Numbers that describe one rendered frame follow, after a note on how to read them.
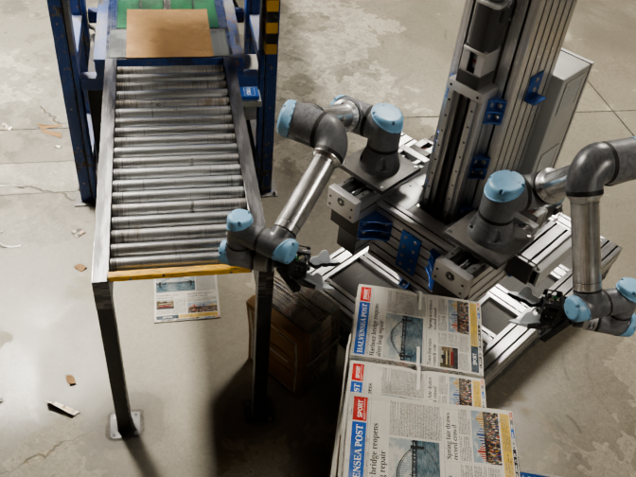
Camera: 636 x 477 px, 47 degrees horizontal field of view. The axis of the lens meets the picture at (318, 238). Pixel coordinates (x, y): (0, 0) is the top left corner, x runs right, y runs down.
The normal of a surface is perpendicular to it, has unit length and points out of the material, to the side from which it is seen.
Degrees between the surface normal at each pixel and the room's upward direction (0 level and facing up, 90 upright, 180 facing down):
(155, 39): 0
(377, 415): 2
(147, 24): 0
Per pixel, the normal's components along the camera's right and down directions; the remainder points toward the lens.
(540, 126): -0.70, 0.44
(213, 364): 0.08, -0.74
